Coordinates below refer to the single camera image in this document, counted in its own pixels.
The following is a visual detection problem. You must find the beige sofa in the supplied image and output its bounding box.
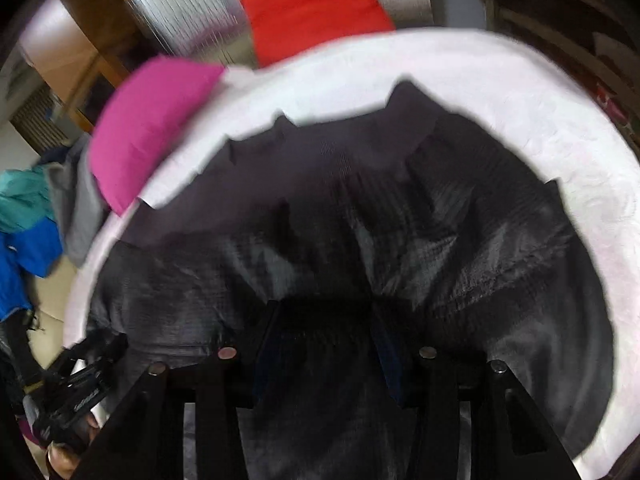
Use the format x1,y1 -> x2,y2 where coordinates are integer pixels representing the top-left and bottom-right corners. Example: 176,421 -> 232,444
25,260 -> 97,362

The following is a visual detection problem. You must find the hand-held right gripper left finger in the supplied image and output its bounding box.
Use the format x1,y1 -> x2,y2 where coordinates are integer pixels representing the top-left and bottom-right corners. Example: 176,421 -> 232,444
75,302 -> 282,480

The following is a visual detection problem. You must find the silver foil mat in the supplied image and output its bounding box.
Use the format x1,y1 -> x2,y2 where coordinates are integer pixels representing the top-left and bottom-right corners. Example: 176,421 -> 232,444
125,0 -> 432,69

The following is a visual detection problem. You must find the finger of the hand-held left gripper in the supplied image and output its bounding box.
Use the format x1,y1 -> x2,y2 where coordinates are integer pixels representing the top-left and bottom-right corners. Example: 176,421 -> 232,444
62,332 -> 130,373

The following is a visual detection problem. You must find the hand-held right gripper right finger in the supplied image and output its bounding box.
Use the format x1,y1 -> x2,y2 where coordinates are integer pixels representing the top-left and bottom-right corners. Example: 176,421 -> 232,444
372,306 -> 583,480

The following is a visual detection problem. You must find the black jacket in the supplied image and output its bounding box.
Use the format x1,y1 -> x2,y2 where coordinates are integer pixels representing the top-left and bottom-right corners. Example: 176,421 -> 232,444
0,310 -> 47,417

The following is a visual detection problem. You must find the grey garment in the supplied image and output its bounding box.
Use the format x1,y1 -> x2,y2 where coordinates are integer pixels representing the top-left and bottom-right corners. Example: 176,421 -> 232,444
42,145 -> 109,267

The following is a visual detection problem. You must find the pink pillow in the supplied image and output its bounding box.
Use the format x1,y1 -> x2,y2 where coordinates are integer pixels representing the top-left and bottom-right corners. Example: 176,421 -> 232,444
87,56 -> 227,217

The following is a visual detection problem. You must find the wooden pillar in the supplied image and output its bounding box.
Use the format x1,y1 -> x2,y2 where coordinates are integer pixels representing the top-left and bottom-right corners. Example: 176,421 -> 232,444
22,0 -> 151,132

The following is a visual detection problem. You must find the blue jacket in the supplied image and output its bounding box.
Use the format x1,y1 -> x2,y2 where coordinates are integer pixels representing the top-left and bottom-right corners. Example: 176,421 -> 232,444
0,220 -> 64,322

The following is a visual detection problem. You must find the magenta cloth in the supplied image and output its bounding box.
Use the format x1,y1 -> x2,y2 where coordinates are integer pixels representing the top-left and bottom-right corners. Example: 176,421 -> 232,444
17,417 -> 44,447

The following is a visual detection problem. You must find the teal jacket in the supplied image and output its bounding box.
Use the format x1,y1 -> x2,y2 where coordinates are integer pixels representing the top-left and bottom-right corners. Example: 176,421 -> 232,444
0,167 -> 57,234

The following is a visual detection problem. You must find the red pillow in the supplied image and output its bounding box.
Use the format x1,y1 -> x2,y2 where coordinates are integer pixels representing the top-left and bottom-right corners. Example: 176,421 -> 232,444
240,0 -> 397,69

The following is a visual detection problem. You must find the white blanket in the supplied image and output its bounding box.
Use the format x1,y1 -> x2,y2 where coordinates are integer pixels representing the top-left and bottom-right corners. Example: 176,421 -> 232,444
62,27 -> 640,480

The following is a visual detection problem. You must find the dark quilted jacket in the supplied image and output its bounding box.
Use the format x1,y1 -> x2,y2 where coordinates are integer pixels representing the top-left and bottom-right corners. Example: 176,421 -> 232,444
87,77 -> 618,480

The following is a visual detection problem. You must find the person's left hand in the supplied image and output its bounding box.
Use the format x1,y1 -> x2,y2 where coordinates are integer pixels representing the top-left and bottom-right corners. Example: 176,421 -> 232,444
47,412 -> 102,480

